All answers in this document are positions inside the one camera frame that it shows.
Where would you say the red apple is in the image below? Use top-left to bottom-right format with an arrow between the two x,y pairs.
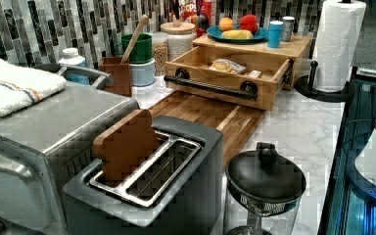
240,15 -> 259,34

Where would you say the light blue bowl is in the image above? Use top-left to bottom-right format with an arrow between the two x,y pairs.
130,59 -> 155,87

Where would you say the red cereal box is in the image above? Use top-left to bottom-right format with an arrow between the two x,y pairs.
178,0 -> 215,24

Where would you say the white bottle blue label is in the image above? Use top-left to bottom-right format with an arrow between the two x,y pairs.
59,48 -> 89,85

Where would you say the green mug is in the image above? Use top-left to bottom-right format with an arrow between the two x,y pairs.
114,33 -> 152,64

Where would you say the white paper towel roll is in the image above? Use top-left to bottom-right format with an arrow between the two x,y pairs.
313,0 -> 366,92

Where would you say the orange fruit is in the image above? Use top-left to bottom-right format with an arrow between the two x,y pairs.
218,18 -> 234,31

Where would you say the grey pan handle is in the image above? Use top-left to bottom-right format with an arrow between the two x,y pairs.
33,63 -> 115,91

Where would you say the yellow banana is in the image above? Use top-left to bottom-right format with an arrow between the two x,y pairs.
221,29 -> 254,39

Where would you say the glass jar of grains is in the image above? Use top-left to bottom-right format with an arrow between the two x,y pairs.
152,32 -> 167,76

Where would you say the wooden toast slice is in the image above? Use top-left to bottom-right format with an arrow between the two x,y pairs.
92,110 -> 161,186

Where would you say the blue cup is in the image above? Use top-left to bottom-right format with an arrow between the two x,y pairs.
267,21 -> 283,48

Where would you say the wooden cutting board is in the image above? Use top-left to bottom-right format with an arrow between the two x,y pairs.
149,91 -> 265,165

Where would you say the black paper towel holder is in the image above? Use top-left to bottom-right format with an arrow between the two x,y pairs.
295,61 -> 354,103

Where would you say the grey two-slot toaster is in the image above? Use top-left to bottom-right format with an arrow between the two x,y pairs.
63,116 -> 223,235

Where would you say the wooden drawer cabinet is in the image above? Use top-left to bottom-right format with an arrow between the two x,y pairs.
193,34 -> 311,89

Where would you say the wooden drawer with black handle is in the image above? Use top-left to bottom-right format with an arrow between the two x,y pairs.
164,46 -> 292,110

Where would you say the stainless steel toaster oven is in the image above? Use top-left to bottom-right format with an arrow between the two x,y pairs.
0,82 -> 139,235

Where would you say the teal plate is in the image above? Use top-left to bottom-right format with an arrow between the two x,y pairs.
207,25 -> 268,44

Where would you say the small wooden block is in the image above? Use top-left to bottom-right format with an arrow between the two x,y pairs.
247,70 -> 262,78

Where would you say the brown wooden utensil box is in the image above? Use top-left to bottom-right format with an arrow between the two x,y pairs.
99,57 -> 132,97

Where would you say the glass jar with wooden lid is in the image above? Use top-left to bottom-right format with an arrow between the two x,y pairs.
161,20 -> 197,61

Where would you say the bagged bread in drawer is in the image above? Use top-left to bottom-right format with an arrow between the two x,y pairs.
210,59 -> 246,74

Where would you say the white striped towel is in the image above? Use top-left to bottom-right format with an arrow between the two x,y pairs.
0,59 -> 67,117

